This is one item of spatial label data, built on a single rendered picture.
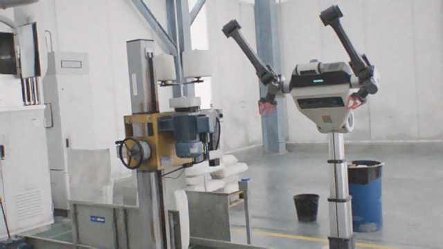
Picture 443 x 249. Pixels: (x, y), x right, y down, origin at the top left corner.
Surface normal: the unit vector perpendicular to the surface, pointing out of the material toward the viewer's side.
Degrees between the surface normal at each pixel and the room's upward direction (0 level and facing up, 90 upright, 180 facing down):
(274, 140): 90
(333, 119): 130
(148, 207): 90
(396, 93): 90
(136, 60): 90
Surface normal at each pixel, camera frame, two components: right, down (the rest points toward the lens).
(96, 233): -0.57, 0.08
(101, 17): 0.82, -0.03
